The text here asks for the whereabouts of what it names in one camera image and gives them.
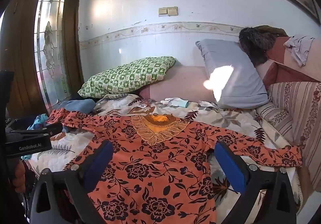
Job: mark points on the grey-blue pillow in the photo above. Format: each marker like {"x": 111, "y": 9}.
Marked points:
{"x": 233, "y": 83}

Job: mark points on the orange floral shirt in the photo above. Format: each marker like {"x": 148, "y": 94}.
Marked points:
{"x": 155, "y": 163}

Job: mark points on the beige light switch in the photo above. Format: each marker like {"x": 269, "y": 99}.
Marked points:
{"x": 168, "y": 11}

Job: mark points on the white teal sock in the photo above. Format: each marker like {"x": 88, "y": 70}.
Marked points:
{"x": 174, "y": 102}

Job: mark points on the white glove with teal cuff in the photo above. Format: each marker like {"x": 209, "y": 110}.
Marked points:
{"x": 207, "y": 104}

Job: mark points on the green checked pillow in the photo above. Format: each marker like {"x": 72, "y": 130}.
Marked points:
{"x": 125, "y": 76}

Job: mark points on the striped floral cushion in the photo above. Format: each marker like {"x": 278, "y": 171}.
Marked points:
{"x": 296, "y": 108}

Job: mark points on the light blue patterned cloth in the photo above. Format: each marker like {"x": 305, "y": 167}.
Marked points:
{"x": 37, "y": 122}

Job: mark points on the dark furry cloth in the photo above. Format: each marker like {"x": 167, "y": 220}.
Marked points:
{"x": 255, "y": 40}

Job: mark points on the wooden stained glass door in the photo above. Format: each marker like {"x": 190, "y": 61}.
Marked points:
{"x": 70, "y": 38}

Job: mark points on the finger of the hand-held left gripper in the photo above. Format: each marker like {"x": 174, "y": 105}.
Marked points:
{"x": 54, "y": 128}

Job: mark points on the pink bolster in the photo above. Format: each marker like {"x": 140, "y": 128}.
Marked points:
{"x": 175, "y": 83}

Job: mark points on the cream leaf-print blanket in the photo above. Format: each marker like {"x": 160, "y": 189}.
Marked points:
{"x": 225, "y": 118}

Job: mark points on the person's left hand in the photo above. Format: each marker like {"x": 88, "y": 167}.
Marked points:
{"x": 19, "y": 175}

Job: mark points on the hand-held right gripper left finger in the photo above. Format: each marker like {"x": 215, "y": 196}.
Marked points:
{"x": 97, "y": 163}

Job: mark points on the lilac cloth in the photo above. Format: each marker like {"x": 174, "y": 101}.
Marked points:
{"x": 299, "y": 48}

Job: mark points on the small red packet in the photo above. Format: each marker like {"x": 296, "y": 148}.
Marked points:
{"x": 146, "y": 103}

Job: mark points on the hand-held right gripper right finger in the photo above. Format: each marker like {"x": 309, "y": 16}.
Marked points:
{"x": 229, "y": 168}

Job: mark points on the red and pink blanket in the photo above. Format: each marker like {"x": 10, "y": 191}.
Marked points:
{"x": 283, "y": 71}

